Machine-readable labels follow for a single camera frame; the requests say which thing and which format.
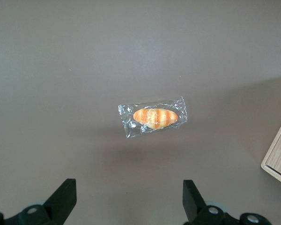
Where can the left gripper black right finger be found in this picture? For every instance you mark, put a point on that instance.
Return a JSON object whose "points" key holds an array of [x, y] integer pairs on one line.
{"points": [[193, 201]]}

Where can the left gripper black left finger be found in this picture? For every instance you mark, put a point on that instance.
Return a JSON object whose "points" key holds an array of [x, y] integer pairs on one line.
{"points": [[58, 201]]}

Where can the wooden drawer cabinet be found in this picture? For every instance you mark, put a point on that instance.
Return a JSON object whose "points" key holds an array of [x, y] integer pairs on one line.
{"points": [[265, 167]]}

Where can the bread roll in clear wrapper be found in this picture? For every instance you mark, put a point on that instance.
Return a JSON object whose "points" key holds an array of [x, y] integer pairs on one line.
{"points": [[154, 117]]}

